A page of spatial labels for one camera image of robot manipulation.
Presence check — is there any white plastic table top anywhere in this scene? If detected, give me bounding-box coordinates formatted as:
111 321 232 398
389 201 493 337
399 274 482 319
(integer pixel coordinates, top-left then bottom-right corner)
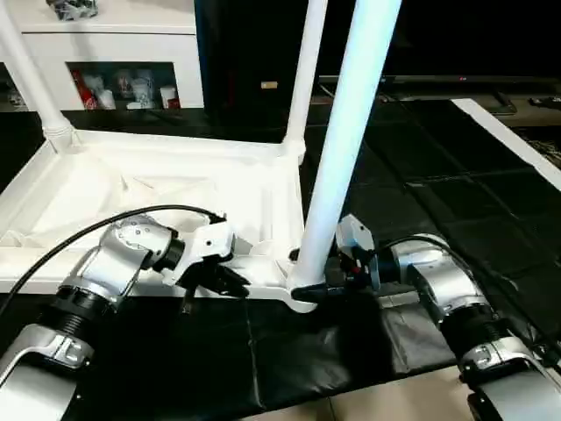
0 130 322 315

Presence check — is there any white plastic table leg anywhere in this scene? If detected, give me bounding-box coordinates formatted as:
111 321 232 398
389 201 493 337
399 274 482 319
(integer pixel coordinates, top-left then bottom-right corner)
281 0 330 165
0 0 81 153
287 0 405 296

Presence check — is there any black mat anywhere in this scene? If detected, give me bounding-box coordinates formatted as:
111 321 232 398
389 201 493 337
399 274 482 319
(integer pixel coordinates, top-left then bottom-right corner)
0 101 561 415

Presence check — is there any white flat strip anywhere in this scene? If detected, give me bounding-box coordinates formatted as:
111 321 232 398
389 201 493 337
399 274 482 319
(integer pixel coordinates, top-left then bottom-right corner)
451 98 561 191

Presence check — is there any black cabinet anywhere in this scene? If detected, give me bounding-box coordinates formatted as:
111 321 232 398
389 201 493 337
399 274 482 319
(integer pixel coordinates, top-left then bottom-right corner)
195 0 561 111

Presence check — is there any black flat monitor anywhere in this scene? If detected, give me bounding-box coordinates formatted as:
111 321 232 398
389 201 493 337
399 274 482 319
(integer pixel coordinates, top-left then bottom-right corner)
319 75 561 92

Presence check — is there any white glass-door cabinet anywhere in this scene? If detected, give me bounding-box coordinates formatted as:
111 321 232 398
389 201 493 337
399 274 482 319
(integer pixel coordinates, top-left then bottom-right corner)
0 0 205 111

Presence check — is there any grey object on cabinet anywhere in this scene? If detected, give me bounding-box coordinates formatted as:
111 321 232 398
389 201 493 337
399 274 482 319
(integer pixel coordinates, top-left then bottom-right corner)
47 0 100 21

